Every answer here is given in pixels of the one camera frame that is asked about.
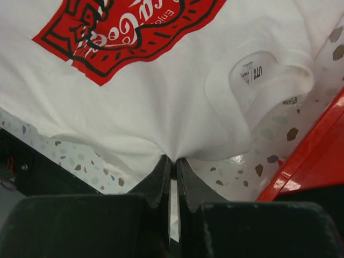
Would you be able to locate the white t-shirt red print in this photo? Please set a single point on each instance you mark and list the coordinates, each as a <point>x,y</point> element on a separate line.
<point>135,80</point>

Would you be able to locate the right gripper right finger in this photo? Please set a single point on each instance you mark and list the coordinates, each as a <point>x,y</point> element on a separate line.
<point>192,190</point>

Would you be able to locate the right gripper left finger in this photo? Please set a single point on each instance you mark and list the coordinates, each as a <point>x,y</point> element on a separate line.
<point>156,186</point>

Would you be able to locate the red plastic bin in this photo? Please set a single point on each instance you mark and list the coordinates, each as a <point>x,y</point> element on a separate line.
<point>317,161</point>

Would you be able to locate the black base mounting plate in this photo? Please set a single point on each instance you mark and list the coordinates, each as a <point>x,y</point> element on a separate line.
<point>31,173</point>

